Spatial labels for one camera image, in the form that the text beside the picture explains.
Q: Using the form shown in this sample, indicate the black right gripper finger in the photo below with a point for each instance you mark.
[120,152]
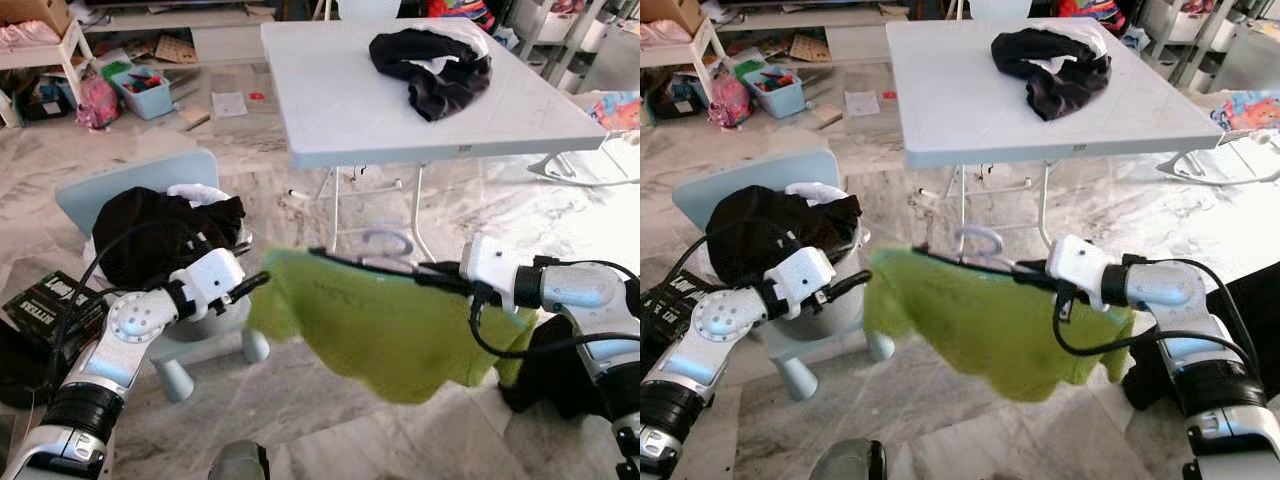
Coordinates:
[1013,273]
[425,274]

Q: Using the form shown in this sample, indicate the black printed cardboard box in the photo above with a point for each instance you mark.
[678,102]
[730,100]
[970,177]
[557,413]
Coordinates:
[40,310]
[665,315]

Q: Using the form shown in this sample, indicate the grey left robot leg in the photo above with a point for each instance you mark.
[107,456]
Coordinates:
[848,462]
[240,462]

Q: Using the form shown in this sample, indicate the small white garment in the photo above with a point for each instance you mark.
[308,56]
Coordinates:
[818,193]
[200,193]

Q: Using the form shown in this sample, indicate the light blue storage bin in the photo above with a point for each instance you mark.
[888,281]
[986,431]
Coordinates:
[778,98]
[145,100]

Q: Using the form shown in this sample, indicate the pink patterned bag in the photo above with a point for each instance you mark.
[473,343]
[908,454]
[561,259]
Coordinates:
[100,105]
[730,103]

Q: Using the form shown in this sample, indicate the brown cardboard box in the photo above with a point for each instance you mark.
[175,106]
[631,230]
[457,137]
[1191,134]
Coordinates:
[670,15]
[35,15]

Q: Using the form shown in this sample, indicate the white paper sheet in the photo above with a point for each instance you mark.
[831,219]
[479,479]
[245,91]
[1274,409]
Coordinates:
[862,103]
[230,104]

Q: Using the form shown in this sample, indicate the yellow-green shirt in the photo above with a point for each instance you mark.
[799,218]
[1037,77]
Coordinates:
[1000,330]
[390,330]

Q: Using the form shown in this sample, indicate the white folding table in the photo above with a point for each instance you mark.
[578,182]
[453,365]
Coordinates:
[340,100]
[960,100]

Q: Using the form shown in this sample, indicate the pale lilac plastic hanger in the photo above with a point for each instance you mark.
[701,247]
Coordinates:
[978,232]
[385,236]

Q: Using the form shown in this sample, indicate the white low rack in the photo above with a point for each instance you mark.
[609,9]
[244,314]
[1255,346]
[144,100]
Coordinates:
[75,55]
[708,55]

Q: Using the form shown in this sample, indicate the colourful baby bouncer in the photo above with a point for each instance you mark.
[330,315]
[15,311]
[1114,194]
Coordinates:
[1250,110]
[615,110]

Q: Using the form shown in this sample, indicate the grey metal shelf rack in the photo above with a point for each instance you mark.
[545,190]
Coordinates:
[1170,35]
[545,35]

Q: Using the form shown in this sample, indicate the black heaped garment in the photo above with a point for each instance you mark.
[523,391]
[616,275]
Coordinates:
[770,235]
[150,235]

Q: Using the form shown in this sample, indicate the white TV cabinet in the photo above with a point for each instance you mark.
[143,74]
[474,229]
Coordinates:
[225,45]
[855,45]

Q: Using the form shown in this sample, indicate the white perforated hamper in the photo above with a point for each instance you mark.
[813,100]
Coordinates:
[1250,60]
[620,60]

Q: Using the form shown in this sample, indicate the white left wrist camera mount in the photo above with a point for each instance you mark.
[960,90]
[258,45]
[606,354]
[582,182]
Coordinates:
[212,278]
[800,278]

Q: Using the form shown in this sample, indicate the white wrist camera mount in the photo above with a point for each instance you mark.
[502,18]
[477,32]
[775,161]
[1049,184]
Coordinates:
[1078,265]
[800,278]
[490,265]
[212,278]

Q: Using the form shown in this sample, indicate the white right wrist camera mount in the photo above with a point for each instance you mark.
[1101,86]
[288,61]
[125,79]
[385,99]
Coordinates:
[1078,265]
[490,265]

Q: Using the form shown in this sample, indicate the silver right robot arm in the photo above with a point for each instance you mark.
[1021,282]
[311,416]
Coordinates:
[1165,285]
[575,285]

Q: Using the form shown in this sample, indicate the black bag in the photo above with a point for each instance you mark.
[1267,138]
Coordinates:
[25,370]

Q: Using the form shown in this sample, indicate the light blue plastic chair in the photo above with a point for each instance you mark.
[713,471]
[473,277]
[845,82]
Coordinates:
[740,185]
[120,185]

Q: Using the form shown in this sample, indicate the black garment with white trim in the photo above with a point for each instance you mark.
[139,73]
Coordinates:
[440,90]
[1060,90]

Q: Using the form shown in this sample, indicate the brown puzzle board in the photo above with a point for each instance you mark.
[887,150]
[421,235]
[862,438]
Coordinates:
[810,48]
[176,49]

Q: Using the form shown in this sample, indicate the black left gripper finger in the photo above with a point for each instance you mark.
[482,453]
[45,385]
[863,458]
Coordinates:
[850,281]
[258,282]

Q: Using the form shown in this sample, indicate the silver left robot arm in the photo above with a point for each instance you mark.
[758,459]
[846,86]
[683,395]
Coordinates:
[700,360]
[110,350]

